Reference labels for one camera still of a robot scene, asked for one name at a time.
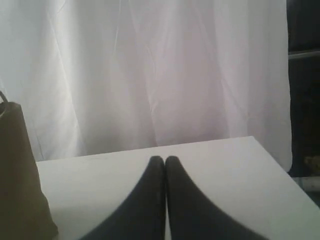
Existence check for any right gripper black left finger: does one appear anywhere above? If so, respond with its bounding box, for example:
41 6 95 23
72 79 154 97
82 156 166 240

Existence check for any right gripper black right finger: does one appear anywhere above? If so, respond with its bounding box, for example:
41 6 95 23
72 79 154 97
165 156 260 240

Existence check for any brown paper shopping bag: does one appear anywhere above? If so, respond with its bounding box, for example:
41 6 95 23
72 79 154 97
0 93 58 240

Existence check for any grey metal rack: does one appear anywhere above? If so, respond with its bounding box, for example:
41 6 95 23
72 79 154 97
291 155 320 201

